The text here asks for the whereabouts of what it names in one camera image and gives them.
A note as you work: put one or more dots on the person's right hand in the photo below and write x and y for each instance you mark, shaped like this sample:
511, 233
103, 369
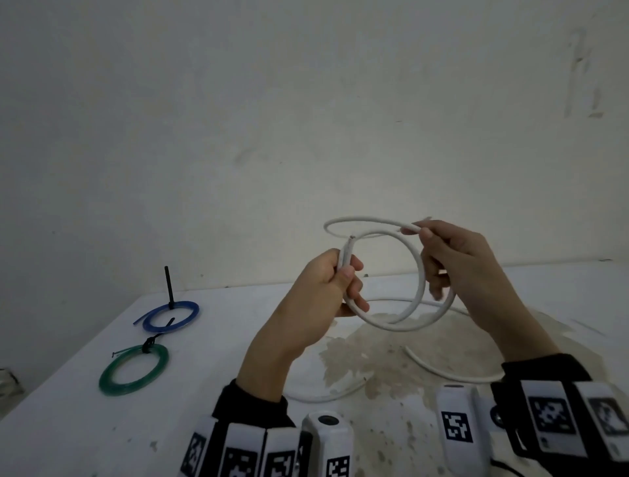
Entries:
472, 270

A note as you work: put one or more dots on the person's left hand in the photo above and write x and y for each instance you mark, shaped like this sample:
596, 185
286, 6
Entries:
314, 300

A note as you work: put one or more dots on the black zip tie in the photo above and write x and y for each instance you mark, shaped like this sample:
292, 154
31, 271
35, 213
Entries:
169, 285
146, 346

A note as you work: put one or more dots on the person's left forearm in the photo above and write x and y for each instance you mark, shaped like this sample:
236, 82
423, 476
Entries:
268, 368

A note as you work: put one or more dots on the black right wristband with markers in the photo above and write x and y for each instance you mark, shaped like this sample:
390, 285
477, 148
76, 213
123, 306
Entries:
540, 373

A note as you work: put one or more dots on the black wristband with markers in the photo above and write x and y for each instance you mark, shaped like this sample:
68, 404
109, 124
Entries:
540, 373
245, 408

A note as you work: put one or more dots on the black left wristband with markers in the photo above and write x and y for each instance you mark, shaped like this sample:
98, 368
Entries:
245, 408

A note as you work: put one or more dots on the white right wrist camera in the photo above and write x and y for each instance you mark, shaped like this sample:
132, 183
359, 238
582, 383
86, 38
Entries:
462, 398

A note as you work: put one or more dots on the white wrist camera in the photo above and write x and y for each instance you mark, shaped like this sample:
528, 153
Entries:
329, 437
462, 398

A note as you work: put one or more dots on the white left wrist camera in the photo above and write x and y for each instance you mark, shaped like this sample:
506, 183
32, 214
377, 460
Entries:
329, 437

